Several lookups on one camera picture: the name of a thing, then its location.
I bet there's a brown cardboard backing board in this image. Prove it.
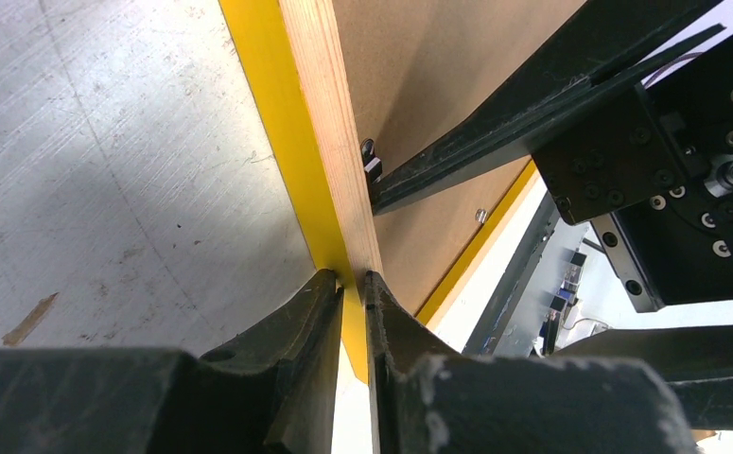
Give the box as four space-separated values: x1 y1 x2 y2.
334 1 580 312

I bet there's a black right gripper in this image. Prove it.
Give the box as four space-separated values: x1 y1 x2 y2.
370 0 733 312

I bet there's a small metal turn clip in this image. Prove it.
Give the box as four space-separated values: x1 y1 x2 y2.
360 138 383 184

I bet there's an aluminium front rail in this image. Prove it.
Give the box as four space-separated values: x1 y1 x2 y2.
462 195 587 358

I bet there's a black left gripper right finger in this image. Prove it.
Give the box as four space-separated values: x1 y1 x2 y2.
364 271 696 453

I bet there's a yellow wooden picture frame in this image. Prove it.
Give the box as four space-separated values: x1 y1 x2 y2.
221 1 543 379

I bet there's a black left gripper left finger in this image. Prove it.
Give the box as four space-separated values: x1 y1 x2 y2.
0 270 343 453

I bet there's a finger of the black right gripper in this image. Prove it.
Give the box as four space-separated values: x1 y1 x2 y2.
554 325 733 430

